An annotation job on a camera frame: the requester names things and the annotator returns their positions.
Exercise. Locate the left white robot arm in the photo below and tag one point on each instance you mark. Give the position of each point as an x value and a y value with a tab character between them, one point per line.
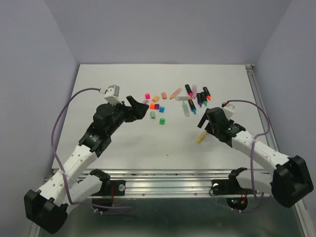
49	206

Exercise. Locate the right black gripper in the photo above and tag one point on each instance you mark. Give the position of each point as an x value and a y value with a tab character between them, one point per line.
203	120

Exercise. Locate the blue pen cap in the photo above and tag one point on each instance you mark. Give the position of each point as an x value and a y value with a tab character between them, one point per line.
162	109

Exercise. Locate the pastel green pen cap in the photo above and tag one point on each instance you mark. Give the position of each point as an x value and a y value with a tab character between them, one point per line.
152	115

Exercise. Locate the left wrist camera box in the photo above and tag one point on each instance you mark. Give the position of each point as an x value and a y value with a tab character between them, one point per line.
112	95

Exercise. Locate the purple black highlighter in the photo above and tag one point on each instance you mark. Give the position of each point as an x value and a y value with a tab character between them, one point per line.
199	99

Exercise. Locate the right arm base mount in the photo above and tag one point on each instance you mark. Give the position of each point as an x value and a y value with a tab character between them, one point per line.
231	186

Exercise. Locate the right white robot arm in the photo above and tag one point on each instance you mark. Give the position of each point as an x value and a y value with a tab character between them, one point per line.
286	179

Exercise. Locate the orange black highlighter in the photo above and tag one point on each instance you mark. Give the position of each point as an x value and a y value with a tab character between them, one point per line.
207	93

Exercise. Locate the pink black highlighter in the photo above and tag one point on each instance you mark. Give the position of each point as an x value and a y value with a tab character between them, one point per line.
189	91

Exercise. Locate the pastel lilac highlighter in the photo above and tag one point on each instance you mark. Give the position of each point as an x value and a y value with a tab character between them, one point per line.
194	90

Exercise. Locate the pastel orange highlighter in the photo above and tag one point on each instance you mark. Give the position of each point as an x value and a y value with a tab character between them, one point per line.
175	93

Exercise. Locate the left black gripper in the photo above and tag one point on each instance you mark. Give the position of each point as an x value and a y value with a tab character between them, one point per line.
139	109

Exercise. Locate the pastel green highlighter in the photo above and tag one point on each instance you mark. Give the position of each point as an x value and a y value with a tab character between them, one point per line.
185	109

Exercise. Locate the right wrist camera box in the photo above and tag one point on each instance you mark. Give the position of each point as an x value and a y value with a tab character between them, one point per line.
229	110

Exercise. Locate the pastel yellow highlighter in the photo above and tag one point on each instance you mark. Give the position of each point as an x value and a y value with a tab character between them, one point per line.
201	137

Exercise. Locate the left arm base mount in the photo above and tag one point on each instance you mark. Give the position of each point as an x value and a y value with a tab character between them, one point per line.
108	190

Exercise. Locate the pastel orange pen cap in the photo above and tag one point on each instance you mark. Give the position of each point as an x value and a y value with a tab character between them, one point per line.
155	98

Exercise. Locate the clear orange-tip highlighter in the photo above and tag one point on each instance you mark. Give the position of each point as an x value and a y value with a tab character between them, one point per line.
183	98

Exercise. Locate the blue black highlighter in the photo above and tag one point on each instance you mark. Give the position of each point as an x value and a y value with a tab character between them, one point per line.
192	106

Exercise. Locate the aluminium front rail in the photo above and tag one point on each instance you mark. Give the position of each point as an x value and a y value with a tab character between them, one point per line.
185	184

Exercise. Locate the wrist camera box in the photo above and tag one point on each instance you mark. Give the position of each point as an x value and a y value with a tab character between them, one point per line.
112	95
229	110

